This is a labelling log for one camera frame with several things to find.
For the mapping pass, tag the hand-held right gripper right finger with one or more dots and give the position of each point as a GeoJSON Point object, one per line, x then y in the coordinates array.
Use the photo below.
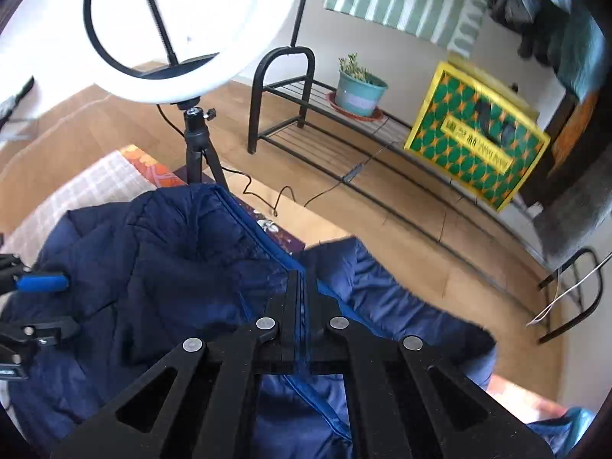
{"type": "Point", "coordinates": [318, 315]}

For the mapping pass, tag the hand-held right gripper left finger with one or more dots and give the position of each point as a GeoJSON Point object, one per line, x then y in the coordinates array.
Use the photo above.
{"type": "Point", "coordinates": [291, 306]}

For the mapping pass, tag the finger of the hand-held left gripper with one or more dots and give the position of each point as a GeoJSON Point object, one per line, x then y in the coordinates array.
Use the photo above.
{"type": "Point", "coordinates": [43, 282]}
{"type": "Point", "coordinates": [48, 332]}

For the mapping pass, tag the navy puffer jacket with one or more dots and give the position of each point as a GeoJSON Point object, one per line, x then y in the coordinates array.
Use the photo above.
{"type": "Point", "coordinates": [167, 258]}

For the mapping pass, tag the black metal clothes rack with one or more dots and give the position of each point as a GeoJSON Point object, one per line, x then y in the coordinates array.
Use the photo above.
{"type": "Point", "coordinates": [287, 49]}

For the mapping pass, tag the potted plant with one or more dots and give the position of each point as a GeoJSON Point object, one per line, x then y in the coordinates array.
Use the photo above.
{"type": "Point", "coordinates": [358, 95]}

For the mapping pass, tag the yellow green patterned box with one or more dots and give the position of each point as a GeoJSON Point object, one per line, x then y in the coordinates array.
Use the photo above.
{"type": "Point", "coordinates": [459, 143]}

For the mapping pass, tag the grey plaid coat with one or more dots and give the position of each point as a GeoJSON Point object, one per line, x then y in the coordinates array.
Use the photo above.
{"type": "Point", "coordinates": [573, 220]}

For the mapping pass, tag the light blue jacket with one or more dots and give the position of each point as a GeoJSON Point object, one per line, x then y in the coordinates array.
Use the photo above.
{"type": "Point", "coordinates": [569, 430]}

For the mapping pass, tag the brown hanging scarf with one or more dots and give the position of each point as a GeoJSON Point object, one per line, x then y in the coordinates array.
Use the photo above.
{"type": "Point", "coordinates": [578, 129]}

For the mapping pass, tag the teal knit sweater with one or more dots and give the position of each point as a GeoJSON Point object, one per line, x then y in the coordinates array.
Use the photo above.
{"type": "Point", "coordinates": [578, 57]}

